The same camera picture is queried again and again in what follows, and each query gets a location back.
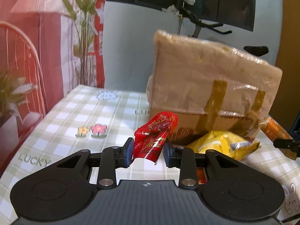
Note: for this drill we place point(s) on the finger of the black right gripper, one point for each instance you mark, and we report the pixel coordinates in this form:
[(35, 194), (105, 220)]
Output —
[(289, 147)]

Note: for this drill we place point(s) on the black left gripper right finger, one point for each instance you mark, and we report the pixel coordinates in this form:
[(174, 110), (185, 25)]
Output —
[(187, 161)]

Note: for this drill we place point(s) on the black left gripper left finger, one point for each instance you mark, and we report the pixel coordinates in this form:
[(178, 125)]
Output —
[(110, 159)]

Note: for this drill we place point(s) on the red jerky snack packet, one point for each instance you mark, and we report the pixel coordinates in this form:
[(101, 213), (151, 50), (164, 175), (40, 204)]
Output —
[(150, 138)]

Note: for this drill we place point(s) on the orange white snack packet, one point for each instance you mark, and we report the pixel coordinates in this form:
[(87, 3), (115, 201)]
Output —
[(273, 130)]

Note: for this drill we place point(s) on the red barcode snack packet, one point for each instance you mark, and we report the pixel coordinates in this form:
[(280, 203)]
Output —
[(201, 175)]

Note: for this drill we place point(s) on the checkered flower tablecloth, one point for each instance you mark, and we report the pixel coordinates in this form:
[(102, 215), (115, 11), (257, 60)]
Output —
[(92, 118)]

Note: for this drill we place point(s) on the large yellow chip bag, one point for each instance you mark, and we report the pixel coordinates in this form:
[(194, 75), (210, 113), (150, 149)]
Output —
[(227, 143)]

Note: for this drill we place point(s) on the taped cardboard box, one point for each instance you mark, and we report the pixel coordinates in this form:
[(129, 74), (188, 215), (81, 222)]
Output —
[(210, 87)]

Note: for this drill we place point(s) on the black exercise bike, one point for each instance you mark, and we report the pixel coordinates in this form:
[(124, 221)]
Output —
[(182, 13)]

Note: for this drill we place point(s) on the red printed curtain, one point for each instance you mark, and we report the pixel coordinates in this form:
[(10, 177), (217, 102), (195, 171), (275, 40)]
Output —
[(48, 47)]

